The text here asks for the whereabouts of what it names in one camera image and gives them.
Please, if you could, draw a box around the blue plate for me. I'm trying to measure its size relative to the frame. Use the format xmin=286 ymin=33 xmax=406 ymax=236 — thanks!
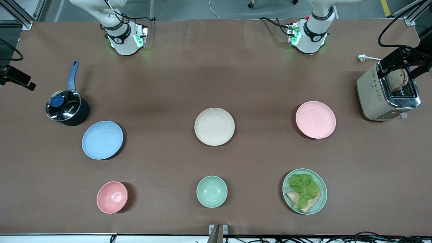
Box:
xmin=82 ymin=121 xmax=124 ymax=160

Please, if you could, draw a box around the pink plate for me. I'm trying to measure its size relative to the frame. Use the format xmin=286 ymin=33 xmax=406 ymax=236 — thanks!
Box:
xmin=296 ymin=101 xmax=336 ymax=139

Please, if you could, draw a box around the toasted bread slice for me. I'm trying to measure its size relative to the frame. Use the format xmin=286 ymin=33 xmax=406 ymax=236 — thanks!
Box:
xmin=386 ymin=69 xmax=409 ymax=92

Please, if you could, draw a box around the beige chrome toaster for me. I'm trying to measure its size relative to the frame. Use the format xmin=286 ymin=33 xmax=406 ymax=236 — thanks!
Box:
xmin=357 ymin=59 xmax=422 ymax=122

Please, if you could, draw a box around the glass lid with blue knob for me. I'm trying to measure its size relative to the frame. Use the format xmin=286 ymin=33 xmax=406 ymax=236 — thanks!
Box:
xmin=46 ymin=89 xmax=82 ymax=121

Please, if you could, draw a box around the small pink bowl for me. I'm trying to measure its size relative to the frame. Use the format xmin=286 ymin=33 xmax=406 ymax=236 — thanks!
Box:
xmin=97 ymin=181 xmax=129 ymax=214

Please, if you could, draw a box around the green lettuce leaf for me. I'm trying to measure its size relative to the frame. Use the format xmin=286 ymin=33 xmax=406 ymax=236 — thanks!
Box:
xmin=288 ymin=173 xmax=320 ymax=210

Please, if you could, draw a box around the green plate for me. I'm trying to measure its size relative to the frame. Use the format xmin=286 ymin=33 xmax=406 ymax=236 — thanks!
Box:
xmin=282 ymin=168 xmax=328 ymax=215

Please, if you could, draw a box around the brown bread slice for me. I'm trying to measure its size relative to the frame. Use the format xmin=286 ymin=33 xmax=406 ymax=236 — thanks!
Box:
xmin=286 ymin=190 xmax=321 ymax=213

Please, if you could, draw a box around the beige plate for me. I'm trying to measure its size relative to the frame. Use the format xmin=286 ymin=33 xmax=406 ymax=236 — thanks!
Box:
xmin=194 ymin=108 xmax=235 ymax=146

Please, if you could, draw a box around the small green bowl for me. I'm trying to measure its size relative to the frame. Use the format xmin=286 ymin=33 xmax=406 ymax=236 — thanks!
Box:
xmin=196 ymin=175 xmax=228 ymax=208

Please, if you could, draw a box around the aluminium frame profile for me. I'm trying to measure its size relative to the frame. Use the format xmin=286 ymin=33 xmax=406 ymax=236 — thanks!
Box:
xmin=391 ymin=0 xmax=432 ymax=27
xmin=0 ymin=0 xmax=46 ymax=30

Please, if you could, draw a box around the black pot with blue handle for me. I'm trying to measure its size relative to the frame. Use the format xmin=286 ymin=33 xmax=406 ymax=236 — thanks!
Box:
xmin=46 ymin=60 xmax=90 ymax=127

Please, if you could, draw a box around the black right base cable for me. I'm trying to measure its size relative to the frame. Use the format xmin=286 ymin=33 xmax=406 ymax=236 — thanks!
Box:
xmin=99 ymin=0 xmax=156 ymax=31

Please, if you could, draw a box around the black base cable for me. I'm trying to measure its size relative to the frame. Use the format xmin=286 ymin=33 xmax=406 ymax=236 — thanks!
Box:
xmin=259 ymin=17 xmax=292 ymax=37
xmin=99 ymin=0 xmax=156 ymax=31

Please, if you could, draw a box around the black left base cable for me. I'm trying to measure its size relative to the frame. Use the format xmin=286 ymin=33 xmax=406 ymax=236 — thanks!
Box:
xmin=259 ymin=17 xmax=292 ymax=37

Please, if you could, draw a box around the black cable bundle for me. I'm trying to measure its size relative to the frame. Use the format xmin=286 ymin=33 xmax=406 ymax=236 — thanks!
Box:
xmin=223 ymin=231 xmax=432 ymax=243

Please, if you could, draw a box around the white floor cable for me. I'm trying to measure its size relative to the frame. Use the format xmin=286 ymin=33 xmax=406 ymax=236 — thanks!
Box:
xmin=207 ymin=0 xmax=220 ymax=20

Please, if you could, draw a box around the metal table bracket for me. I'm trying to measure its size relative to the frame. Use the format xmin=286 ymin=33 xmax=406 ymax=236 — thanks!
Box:
xmin=209 ymin=224 xmax=228 ymax=243

